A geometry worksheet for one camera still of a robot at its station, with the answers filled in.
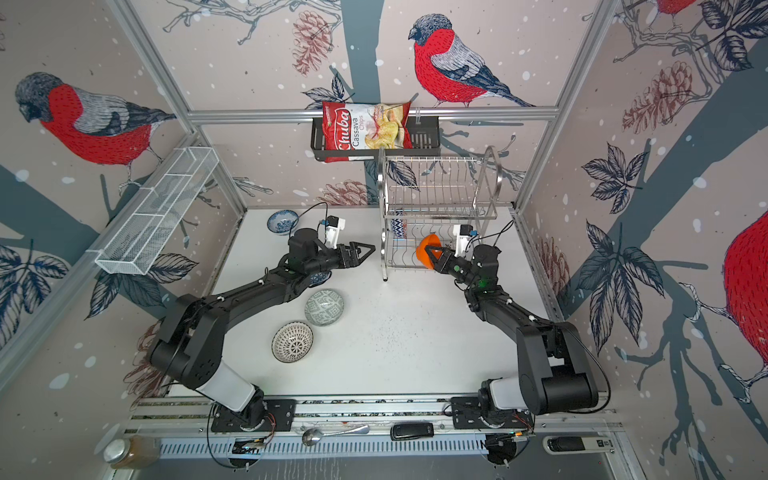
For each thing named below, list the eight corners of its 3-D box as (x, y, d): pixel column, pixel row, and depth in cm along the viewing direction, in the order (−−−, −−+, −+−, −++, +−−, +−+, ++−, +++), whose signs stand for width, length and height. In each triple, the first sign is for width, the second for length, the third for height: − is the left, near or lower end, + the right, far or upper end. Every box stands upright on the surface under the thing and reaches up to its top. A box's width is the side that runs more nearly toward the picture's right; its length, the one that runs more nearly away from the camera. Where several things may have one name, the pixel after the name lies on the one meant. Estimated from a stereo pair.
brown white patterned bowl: (272, 362, 83) (268, 358, 80) (281, 326, 90) (278, 321, 87) (309, 362, 83) (306, 358, 80) (315, 326, 90) (313, 321, 87)
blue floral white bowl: (268, 232, 117) (262, 222, 113) (282, 216, 123) (278, 206, 119) (289, 239, 115) (284, 230, 110) (303, 223, 120) (299, 213, 116)
